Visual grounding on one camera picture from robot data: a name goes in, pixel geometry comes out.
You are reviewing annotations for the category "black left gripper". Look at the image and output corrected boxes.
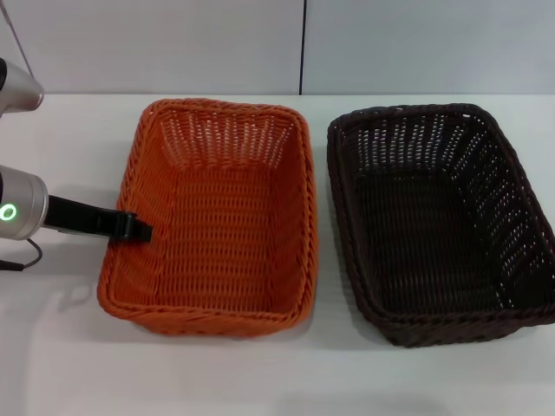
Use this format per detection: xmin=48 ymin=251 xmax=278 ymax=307
xmin=42 ymin=194 xmax=153 ymax=243

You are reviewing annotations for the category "orange woven plastic basket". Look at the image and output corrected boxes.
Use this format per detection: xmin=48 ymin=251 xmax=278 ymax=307
xmin=95 ymin=98 xmax=319 ymax=337

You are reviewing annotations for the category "dark brown woven basket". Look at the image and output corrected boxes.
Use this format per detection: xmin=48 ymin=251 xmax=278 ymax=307
xmin=326 ymin=102 xmax=555 ymax=348

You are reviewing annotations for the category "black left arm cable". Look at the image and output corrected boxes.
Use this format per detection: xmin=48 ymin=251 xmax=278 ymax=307
xmin=0 ymin=237 xmax=43 ymax=273

